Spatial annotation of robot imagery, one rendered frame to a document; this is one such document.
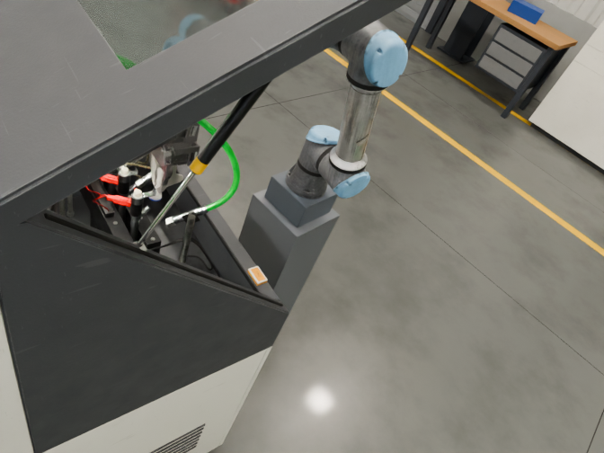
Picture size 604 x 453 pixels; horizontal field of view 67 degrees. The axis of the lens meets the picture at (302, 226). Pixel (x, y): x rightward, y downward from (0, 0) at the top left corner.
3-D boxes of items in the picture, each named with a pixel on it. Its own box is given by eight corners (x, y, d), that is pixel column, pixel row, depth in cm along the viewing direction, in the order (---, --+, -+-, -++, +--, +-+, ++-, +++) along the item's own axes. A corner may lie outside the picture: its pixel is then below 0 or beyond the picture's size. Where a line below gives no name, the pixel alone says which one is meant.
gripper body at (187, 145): (196, 167, 104) (205, 123, 96) (160, 173, 99) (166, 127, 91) (182, 147, 107) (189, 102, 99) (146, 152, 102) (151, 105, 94)
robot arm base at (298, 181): (306, 166, 169) (314, 145, 163) (333, 191, 164) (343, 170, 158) (277, 176, 160) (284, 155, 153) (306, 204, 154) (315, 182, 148)
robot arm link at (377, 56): (342, 167, 155) (381, 8, 113) (368, 196, 148) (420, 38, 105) (313, 177, 150) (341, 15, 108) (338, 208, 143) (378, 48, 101)
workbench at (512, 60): (399, 48, 570) (440, -40, 503) (426, 45, 617) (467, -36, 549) (505, 120, 513) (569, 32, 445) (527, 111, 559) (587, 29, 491)
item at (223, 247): (265, 334, 126) (281, 300, 116) (252, 340, 124) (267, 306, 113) (172, 188, 155) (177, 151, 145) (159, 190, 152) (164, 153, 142)
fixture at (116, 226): (155, 278, 123) (162, 240, 113) (119, 288, 117) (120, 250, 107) (111, 194, 139) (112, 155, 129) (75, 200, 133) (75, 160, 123)
